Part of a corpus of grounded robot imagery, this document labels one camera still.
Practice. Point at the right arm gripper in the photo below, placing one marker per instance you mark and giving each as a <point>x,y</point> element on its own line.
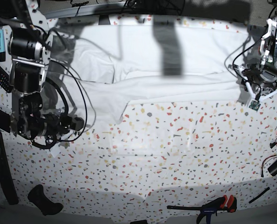
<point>51,126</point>

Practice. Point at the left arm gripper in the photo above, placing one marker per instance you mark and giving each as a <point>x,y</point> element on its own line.
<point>263,81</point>

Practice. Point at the white T-shirt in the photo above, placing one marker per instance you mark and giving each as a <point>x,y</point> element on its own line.
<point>107,67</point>

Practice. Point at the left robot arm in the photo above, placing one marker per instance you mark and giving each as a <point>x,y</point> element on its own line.
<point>267,50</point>

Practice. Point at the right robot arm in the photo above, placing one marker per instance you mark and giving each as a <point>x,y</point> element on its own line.
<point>29,46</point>

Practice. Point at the long black tube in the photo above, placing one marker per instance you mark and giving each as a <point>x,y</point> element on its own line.
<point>6,181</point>

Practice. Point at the black game controller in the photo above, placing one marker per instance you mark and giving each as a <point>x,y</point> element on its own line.
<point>45,205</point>

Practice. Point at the small black stick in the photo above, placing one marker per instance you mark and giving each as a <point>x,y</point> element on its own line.
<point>259,195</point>

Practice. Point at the blue highlighter marker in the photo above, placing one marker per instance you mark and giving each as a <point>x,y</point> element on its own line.
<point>2,47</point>

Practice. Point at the grey table clamp block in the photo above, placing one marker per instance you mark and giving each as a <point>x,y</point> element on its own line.
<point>104,20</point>

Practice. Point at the terrazzo patterned tablecloth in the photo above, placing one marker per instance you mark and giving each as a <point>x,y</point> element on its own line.
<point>160,154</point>

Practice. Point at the black orange bar clamp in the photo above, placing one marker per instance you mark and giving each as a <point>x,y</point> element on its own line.
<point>207,210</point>

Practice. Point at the aluminium rail bar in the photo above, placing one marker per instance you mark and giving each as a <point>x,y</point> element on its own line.
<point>110,8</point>

